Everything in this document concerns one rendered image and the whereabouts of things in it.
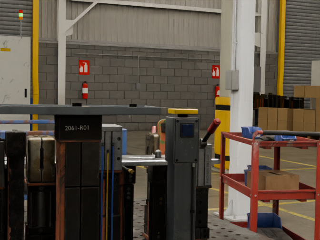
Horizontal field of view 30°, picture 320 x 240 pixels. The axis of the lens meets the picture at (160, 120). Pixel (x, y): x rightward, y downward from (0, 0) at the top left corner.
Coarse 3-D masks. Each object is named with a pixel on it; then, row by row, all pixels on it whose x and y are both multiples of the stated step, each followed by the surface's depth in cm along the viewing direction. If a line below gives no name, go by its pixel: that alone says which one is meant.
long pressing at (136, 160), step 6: (126, 156) 183; (132, 156) 183; (138, 156) 184; (144, 156) 184; (150, 156) 184; (162, 156) 185; (6, 162) 160; (126, 162) 169; (132, 162) 170; (138, 162) 170; (144, 162) 171; (150, 162) 171; (156, 162) 172; (162, 162) 172; (216, 162) 177; (6, 168) 160; (24, 168) 161
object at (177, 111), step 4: (168, 112) 149; (172, 112) 146; (176, 112) 144; (180, 112) 144; (184, 112) 145; (188, 112) 145; (192, 112) 145; (196, 112) 145; (180, 116) 147; (184, 116) 146
